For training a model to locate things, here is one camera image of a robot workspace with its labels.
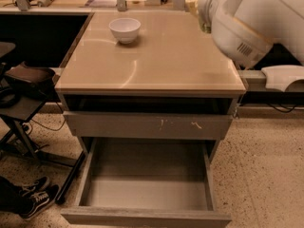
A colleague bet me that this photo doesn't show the open grey middle drawer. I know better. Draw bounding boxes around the open grey middle drawer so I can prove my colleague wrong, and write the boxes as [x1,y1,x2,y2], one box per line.
[62,138,231,228]

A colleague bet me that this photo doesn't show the black floor cable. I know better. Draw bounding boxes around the black floor cable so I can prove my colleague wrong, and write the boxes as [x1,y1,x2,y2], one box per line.
[20,102,67,135]

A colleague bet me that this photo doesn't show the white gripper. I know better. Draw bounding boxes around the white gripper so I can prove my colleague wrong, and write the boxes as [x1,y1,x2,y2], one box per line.
[184,0,249,34]

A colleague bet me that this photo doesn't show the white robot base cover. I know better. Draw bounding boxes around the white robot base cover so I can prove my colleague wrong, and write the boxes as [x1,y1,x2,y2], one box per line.
[261,65,304,92]

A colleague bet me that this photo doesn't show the black trouser leg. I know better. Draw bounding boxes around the black trouser leg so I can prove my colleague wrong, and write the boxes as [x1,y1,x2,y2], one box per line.
[0,177,32,214]

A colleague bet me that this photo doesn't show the grey drawer cabinet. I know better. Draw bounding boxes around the grey drawer cabinet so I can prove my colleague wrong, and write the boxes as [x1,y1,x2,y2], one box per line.
[56,10,245,155]

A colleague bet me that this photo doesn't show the black sneaker near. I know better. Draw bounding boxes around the black sneaker near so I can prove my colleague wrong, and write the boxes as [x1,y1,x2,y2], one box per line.
[20,185,59,220]

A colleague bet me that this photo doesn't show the dark brown bag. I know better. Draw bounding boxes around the dark brown bag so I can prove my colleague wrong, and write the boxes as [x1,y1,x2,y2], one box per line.
[4,63,55,99]

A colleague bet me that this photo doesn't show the black sneaker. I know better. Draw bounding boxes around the black sneaker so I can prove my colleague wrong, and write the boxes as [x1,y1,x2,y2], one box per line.
[21,177,50,195]
[20,185,59,220]

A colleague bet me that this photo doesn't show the grey top drawer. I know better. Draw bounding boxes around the grey top drawer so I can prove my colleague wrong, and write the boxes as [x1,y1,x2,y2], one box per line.
[64,96,233,140]

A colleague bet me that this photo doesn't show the black sneaker far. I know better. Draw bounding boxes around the black sneaker far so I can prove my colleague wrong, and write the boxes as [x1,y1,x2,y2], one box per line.
[21,177,50,195]

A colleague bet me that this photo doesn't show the white bowl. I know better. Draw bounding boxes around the white bowl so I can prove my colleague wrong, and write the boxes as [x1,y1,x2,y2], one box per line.
[108,18,141,44]

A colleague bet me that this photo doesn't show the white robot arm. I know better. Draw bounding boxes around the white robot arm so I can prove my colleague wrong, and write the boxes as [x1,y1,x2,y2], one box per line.
[185,0,304,68]

